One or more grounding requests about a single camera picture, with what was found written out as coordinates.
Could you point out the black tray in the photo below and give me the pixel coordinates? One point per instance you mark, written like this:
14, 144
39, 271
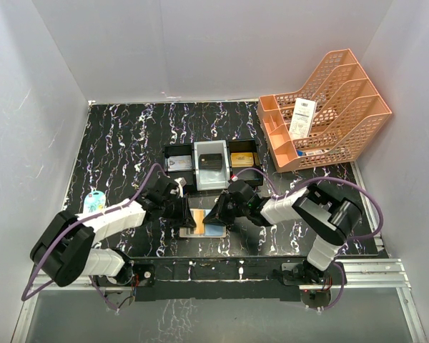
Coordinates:
250, 175
177, 150

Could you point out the orange plastic file organizer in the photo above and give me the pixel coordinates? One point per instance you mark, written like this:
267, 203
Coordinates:
349, 113

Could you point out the left black tray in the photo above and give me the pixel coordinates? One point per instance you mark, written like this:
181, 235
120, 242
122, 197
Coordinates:
177, 150

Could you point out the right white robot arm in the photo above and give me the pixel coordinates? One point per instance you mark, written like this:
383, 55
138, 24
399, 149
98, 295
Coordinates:
330, 218

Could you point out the white middle tray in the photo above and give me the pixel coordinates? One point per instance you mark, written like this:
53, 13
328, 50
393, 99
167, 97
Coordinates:
208, 180

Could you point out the white paper receipt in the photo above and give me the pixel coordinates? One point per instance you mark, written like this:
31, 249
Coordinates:
302, 117

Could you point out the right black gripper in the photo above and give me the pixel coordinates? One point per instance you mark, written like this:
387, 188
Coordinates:
222, 209

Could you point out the black card in white tray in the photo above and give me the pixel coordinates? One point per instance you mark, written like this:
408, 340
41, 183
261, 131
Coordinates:
211, 161

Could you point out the aluminium frame rail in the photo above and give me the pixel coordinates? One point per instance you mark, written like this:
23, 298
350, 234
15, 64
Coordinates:
375, 305

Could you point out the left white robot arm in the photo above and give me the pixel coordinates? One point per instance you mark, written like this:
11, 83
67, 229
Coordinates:
66, 251

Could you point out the gold card in right tray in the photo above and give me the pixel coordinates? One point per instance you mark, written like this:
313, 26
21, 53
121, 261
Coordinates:
242, 159

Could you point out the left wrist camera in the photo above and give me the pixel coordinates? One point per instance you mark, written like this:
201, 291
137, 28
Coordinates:
181, 182

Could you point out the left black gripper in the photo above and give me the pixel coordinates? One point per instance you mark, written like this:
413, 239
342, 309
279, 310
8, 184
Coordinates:
176, 211

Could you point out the beige leather card holder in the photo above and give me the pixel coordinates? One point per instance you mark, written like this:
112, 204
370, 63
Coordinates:
210, 231

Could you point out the blue packaged item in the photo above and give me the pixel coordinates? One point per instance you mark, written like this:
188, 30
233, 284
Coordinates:
94, 201

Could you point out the right black tray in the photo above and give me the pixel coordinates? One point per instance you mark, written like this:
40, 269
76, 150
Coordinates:
250, 175

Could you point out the silver card in left tray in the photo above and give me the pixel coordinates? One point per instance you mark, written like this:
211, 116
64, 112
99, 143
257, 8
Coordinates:
179, 163

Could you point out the black front base bar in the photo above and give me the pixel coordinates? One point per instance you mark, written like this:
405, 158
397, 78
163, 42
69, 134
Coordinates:
283, 278

